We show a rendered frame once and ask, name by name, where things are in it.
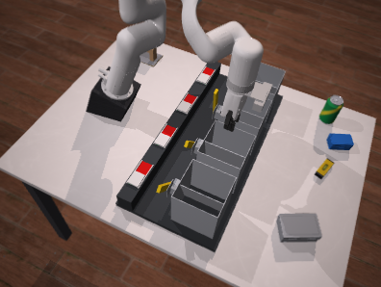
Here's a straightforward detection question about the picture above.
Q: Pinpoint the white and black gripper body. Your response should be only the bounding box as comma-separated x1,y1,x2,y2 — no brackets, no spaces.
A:
221,87,247,121

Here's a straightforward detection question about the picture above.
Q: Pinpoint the blue box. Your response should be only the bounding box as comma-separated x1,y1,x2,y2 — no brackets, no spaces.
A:
326,133,354,150

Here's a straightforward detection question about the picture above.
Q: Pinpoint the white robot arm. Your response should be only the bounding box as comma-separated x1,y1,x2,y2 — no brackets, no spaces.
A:
98,0,272,113

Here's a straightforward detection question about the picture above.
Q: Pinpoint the green drink can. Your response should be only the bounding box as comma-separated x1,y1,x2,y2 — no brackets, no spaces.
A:
319,95,343,124

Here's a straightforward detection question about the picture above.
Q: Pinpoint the grey flat case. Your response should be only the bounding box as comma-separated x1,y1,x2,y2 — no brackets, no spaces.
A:
276,213,322,243

